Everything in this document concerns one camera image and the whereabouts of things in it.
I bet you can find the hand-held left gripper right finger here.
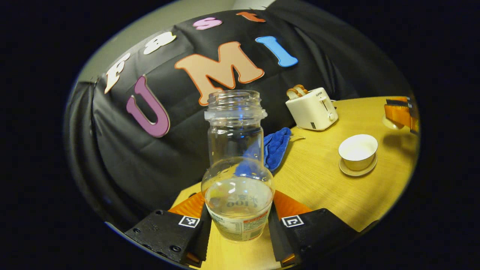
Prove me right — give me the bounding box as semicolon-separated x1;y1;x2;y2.
268;190;360;267

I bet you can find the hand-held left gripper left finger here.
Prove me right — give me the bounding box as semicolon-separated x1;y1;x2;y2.
124;192;212;267

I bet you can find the cream teacup lid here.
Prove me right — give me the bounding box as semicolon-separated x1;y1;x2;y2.
382;114;405;130

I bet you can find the clear plastic water bottle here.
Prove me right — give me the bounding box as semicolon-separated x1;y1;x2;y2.
201;90;275;242

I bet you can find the cream ceramic teacup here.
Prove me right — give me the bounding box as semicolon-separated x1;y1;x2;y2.
338;134;378;171

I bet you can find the cream ceramic saucer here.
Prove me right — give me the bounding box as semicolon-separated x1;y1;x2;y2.
339;154;378;177

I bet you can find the white toaster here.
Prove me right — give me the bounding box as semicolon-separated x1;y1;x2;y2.
285;88;339;131

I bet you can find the blue towel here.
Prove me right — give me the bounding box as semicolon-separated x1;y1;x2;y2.
235;127;292;177

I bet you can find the black backdrop cloth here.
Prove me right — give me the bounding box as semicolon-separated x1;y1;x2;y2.
64;0;413;229

